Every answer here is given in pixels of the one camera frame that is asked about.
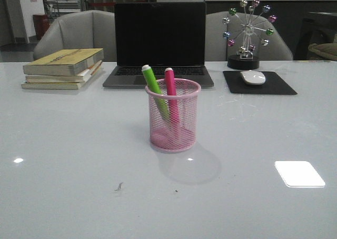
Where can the bottom cream book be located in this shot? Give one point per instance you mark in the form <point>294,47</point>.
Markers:
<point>49,85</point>

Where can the cream book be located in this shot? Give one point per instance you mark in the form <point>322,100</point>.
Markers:
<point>82,77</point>
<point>49,85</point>

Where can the pink highlighter pen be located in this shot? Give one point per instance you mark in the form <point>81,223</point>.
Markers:
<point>172,103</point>

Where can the right grey armchair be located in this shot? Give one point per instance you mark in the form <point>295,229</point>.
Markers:
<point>223,38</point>

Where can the dark grey laptop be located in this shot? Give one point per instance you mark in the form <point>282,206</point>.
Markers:
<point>162,35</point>

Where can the ferris wheel desk ornament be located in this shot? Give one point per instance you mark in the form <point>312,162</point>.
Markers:
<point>244,59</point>

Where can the green highlighter pen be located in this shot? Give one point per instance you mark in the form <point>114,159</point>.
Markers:
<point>154,87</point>

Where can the grey armchair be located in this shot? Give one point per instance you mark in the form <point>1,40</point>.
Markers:
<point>223,38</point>
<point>86,29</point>

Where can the white computer mouse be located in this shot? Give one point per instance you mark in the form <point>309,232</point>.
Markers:
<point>252,77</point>

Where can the olive cushion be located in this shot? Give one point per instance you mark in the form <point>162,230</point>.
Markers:
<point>326,51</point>

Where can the top yellow book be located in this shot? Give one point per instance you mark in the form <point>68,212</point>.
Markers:
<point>66,62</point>

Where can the pink mesh pen holder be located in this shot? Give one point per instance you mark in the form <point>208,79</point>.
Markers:
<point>161,137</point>

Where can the left grey armchair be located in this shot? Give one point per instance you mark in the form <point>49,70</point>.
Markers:
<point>86,29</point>

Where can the black mouse pad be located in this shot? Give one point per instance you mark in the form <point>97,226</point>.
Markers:
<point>274,84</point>

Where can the red trash bin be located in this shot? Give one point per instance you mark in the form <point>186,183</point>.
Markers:
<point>41,24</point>

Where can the middle cream book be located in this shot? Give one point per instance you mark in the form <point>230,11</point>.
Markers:
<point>82,77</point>

